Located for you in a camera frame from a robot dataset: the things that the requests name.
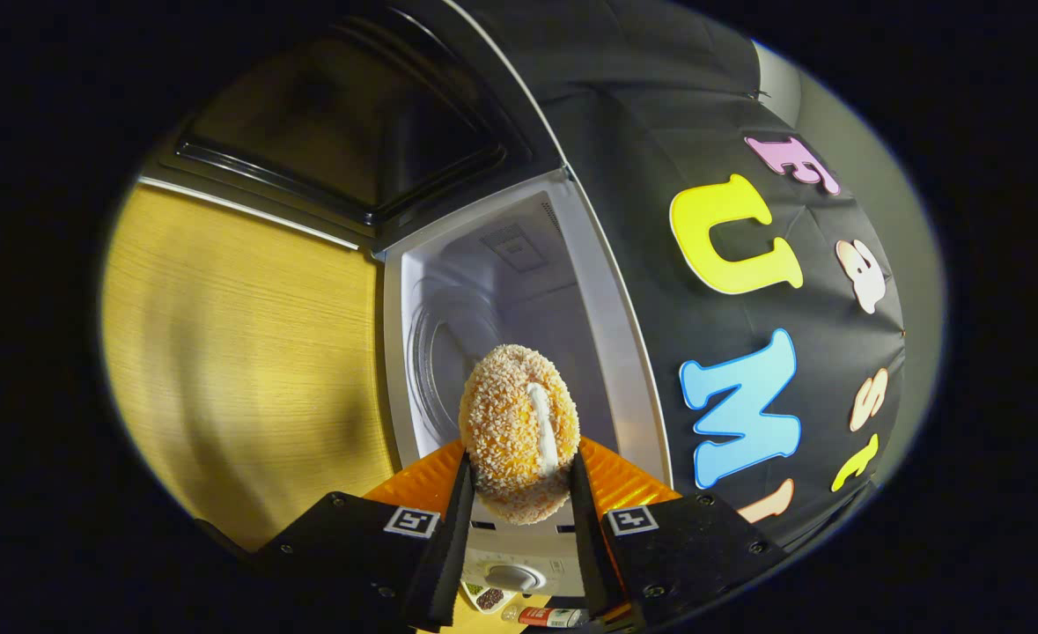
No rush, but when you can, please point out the glass turntable plate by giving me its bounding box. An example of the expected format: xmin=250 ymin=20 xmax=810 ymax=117
xmin=407 ymin=295 xmax=484 ymax=446

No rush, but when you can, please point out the white microwave oven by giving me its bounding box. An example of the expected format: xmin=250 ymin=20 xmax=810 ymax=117
xmin=136 ymin=0 xmax=674 ymax=600

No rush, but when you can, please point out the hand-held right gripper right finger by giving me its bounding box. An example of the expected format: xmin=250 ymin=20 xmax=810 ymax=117
xmin=569 ymin=437 xmax=790 ymax=630

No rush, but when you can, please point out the clear red-label plastic bottle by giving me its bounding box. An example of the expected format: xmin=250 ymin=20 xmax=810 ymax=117
xmin=517 ymin=605 xmax=588 ymax=629

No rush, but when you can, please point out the white divided dish of beans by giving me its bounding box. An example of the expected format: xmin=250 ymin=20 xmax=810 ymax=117
xmin=460 ymin=580 xmax=521 ymax=616

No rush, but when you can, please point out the crumb-coated bread bun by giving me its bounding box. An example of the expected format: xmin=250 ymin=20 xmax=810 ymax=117
xmin=458 ymin=343 xmax=582 ymax=527

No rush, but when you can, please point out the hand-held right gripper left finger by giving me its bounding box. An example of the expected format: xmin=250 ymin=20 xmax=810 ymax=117
xmin=254 ymin=440 xmax=477 ymax=633

